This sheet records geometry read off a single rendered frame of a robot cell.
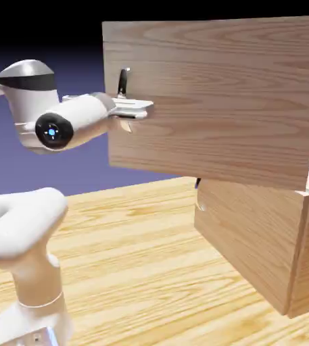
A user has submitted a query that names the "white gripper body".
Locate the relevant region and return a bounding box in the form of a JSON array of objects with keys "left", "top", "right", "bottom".
[{"left": 109, "top": 97, "right": 155, "bottom": 120}]

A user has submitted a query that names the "dark curved metal door handle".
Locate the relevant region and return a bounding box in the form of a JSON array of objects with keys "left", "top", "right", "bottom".
[{"left": 116, "top": 67, "right": 133, "bottom": 134}]

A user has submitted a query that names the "large light wood cabinet door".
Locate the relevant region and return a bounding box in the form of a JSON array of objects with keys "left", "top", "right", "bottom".
[{"left": 101, "top": 15, "right": 309, "bottom": 192}]

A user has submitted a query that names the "small light wood cabinet door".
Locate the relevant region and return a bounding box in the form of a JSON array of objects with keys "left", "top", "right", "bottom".
[{"left": 193, "top": 178, "right": 309, "bottom": 316}]

